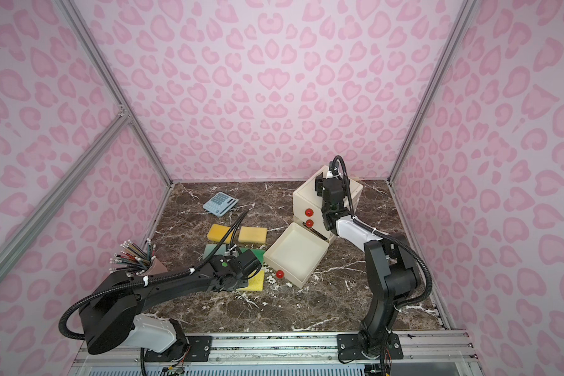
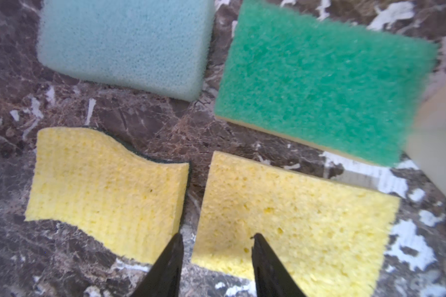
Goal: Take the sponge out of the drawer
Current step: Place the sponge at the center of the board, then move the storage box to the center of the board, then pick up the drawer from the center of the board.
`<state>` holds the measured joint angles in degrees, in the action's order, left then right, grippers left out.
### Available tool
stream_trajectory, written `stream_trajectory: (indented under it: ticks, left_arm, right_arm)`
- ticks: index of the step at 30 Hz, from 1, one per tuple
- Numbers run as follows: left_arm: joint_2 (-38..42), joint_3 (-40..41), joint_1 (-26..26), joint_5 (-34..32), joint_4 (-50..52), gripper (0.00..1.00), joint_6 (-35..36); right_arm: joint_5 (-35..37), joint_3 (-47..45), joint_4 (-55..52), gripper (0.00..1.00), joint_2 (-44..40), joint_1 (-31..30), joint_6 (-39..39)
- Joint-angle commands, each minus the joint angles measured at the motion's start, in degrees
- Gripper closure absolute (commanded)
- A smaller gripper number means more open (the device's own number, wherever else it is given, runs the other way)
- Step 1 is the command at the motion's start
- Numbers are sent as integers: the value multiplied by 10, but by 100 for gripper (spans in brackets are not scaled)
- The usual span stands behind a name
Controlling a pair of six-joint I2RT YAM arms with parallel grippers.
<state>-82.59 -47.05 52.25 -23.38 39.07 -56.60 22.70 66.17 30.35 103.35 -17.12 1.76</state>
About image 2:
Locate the pale yellow cellulose sponge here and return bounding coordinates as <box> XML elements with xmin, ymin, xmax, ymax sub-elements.
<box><xmin>25</xmin><ymin>127</ymin><xmax>190</xmax><ymax>264</ymax></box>

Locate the teal sponge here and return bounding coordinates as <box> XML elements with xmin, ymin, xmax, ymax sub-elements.
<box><xmin>37</xmin><ymin>0</ymin><xmax>215</xmax><ymax>101</ymax></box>

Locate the cream bottom drawer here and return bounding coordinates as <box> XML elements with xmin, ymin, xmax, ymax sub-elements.
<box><xmin>406</xmin><ymin>85</ymin><xmax>446</xmax><ymax>197</ymax></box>

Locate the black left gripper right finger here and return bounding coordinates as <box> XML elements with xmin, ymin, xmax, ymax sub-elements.
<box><xmin>251</xmin><ymin>233</ymin><xmax>306</xmax><ymax>297</ymax></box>

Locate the bright yellow drawer sponge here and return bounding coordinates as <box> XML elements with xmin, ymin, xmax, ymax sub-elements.
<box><xmin>192</xmin><ymin>151</ymin><xmax>400</xmax><ymax>297</ymax></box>

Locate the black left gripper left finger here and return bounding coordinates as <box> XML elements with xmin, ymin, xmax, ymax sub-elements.
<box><xmin>131</xmin><ymin>233</ymin><xmax>184</xmax><ymax>297</ymax></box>

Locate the green and yellow scrub sponge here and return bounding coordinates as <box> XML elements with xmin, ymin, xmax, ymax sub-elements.
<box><xmin>214</xmin><ymin>1</ymin><xmax>437</xmax><ymax>167</ymax></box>

